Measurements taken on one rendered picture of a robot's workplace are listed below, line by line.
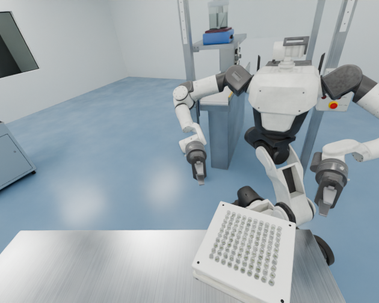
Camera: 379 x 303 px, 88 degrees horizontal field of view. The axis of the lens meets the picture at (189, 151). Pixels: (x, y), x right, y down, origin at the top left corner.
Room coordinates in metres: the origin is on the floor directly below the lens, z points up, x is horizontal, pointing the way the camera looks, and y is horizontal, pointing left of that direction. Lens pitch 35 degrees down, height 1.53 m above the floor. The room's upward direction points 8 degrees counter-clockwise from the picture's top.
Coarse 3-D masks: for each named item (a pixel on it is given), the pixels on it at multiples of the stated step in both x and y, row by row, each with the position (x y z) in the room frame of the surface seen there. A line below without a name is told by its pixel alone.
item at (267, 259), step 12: (228, 228) 0.35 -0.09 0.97; (240, 228) 0.35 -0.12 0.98; (252, 228) 0.34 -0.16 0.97; (264, 228) 0.34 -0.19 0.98; (252, 240) 0.30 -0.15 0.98; (264, 240) 0.30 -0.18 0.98; (228, 252) 0.28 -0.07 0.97; (240, 252) 0.28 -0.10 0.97; (252, 252) 0.28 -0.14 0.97; (252, 264) 0.24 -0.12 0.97; (264, 264) 0.24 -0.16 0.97
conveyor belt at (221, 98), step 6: (246, 66) 2.72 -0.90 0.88; (228, 90) 1.87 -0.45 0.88; (210, 96) 1.77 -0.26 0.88; (216, 96) 1.75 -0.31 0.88; (222, 96) 1.73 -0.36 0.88; (228, 96) 1.71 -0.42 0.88; (204, 102) 1.69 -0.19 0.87; (210, 102) 1.67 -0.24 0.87; (216, 102) 1.64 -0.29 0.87; (222, 102) 1.62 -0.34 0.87
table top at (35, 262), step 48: (48, 240) 0.45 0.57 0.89; (96, 240) 0.43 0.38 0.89; (144, 240) 0.40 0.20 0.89; (192, 240) 0.38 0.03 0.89; (0, 288) 0.31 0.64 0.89; (48, 288) 0.29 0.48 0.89; (96, 288) 0.27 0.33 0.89; (144, 288) 0.25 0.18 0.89; (192, 288) 0.24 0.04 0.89; (336, 288) 0.19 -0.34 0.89
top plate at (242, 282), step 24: (216, 216) 0.41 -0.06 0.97; (264, 216) 0.38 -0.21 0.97; (240, 240) 0.31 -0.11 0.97; (288, 240) 0.30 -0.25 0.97; (192, 264) 0.27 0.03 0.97; (216, 264) 0.26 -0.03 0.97; (240, 264) 0.25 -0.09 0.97; (288, 264) 0.23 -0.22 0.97; (240, 288) 0.20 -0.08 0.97; (264, 288) 0.19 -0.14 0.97; (288, 288) 0.18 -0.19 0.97
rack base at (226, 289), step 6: (198, 276) 0.25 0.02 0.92; (204, 276) 0.25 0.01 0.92; (204, 282) 0.25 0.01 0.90; (210, 282) 0.24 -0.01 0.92; (216, 282) 0.23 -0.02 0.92; (216, 288) 0.23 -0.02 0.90; (222, 288) 0.22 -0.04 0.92; (228, 288) 0.22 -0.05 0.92; (228, 294) 0.21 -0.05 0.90; (234, 294) 0.20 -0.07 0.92; (240, 294) 0.20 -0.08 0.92; (240, 300) 0.19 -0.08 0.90; (246, 300) 0.18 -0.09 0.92; (252, 300) 0.18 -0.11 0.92
